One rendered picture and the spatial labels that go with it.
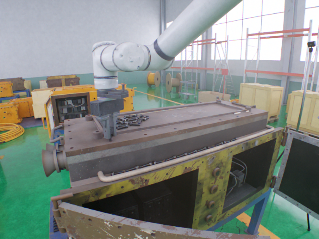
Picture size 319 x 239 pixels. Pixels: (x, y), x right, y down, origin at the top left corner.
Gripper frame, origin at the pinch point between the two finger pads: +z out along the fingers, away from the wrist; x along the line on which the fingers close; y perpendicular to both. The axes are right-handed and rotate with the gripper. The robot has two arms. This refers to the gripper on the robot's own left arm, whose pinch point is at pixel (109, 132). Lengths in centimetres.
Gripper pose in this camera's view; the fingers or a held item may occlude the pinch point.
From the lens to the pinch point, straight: 72.8
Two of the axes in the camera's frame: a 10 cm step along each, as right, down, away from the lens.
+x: -5.2, 2.5, -8.2
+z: 0.0, 9.6, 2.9
